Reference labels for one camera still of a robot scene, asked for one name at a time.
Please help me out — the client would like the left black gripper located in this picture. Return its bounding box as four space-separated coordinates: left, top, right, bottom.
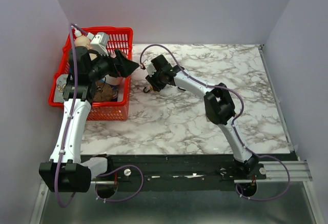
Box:
88 48 139 82

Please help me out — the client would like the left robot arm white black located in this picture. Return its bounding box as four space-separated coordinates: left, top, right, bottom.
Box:
39 46 139 193

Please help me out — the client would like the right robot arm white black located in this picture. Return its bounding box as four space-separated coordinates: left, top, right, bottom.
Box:
145 55 258 179

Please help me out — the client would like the white toilet paper roll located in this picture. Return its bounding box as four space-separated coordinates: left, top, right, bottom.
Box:
105 75 124 86

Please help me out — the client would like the red plastic basket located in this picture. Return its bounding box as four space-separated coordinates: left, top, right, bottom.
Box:
48 26 133 121

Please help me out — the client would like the brown round wicker item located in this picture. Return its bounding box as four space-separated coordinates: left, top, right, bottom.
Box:
93 80 114 103

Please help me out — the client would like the cream pump lotion bottle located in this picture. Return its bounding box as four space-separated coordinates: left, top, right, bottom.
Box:
74 29 91 49

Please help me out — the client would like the grey cartoon pouch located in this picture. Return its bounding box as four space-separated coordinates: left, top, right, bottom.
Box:
54 74 68 103

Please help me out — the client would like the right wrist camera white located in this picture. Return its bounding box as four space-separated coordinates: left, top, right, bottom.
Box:
141 62 157 77

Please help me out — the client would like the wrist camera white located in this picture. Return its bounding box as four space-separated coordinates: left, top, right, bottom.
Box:
141 62 157 77
90 32 109 56

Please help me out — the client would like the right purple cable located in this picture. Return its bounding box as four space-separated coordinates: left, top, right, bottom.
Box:
139 44 292 201

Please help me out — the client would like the purple cable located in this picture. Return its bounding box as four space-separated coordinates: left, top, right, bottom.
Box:
55 23 144 208
139 44 292 201

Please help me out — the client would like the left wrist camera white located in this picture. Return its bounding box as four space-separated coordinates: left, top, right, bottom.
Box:
90 32 109 56

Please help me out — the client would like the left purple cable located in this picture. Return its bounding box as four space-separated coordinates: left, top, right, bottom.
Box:
55 23 144 208

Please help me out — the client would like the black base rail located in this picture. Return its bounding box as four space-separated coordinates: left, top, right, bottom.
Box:
81 153 300 193

